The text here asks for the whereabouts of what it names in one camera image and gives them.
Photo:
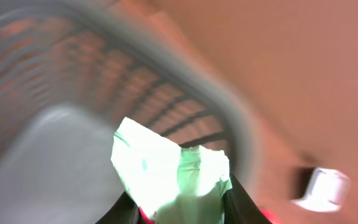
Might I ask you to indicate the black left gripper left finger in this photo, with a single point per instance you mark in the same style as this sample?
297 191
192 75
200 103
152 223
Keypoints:
124 211

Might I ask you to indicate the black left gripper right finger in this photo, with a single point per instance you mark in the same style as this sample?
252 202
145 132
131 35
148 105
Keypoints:
239 208

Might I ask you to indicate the teal wipes packet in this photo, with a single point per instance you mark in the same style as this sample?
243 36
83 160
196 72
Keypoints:
169 183

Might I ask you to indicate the white barcode scanner stand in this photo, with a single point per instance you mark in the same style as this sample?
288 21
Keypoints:
325 192

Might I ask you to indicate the grey plastic shopping basket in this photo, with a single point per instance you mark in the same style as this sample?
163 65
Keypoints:
70 72

